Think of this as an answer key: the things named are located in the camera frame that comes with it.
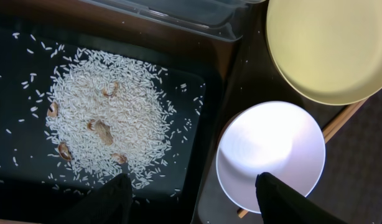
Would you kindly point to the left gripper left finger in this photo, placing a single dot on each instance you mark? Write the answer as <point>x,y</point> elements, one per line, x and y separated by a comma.
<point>108,205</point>

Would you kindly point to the wooden chopstick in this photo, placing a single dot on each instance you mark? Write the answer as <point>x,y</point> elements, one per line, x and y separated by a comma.
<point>343,119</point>
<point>335,123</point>

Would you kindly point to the brown serving tray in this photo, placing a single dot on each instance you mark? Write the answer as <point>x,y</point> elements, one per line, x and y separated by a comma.
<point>351,187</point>

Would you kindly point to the black plastic tray bin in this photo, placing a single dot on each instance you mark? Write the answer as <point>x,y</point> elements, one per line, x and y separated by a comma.
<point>35,187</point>

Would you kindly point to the white pink bowl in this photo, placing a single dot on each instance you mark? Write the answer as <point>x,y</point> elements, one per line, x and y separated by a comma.
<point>276,137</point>

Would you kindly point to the clear plastic waste bin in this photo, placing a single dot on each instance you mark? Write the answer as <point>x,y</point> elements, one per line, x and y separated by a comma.
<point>218,19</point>

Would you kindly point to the pile of white rice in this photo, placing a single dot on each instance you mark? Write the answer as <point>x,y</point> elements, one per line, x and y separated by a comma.
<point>107,114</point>

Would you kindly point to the yellow plate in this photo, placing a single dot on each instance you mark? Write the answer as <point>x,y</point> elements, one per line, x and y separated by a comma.
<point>328,51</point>

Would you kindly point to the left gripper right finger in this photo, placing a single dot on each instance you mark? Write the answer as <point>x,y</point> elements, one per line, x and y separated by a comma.
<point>279,203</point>

